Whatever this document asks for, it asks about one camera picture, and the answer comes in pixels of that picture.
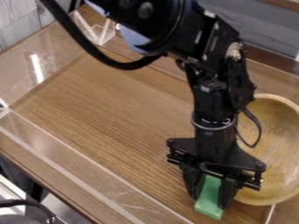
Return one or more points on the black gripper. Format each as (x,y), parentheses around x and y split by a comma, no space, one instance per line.
(210,146)

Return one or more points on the clear acrylic tray wall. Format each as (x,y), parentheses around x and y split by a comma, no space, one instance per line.
(84,128)

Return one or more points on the clear acrylic corner bracket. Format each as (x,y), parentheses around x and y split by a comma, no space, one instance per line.
(99,34)

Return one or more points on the green rectangular block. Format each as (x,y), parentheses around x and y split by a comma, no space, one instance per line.
(208,198)

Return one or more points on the light wooden bowl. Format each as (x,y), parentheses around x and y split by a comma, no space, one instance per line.
(276,150)

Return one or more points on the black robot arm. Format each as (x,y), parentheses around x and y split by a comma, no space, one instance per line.
(178,28)

